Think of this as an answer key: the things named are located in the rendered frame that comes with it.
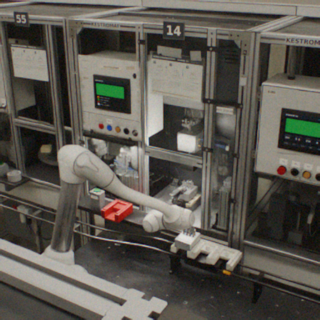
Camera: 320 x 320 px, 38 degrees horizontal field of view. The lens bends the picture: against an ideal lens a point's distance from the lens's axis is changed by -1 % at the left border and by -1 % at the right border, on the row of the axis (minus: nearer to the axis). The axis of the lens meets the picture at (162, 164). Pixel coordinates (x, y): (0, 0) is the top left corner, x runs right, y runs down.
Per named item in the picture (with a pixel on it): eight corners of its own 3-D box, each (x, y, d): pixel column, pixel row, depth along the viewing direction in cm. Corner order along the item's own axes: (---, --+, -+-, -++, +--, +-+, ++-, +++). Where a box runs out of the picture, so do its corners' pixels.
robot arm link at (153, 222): (155, 222, 265) (175, 222, 258) (142, 235, 253) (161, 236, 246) (151, 205, 262) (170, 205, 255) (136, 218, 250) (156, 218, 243)
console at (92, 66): (80, 130, 282) (74, 55, 263) (107, 118, 304) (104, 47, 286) (138, 143, 263) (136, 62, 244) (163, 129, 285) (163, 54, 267)
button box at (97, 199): (90, 208, 287) (89, 191, 283) (97, 202, 294) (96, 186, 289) (100, 211, 284) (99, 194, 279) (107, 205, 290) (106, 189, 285)
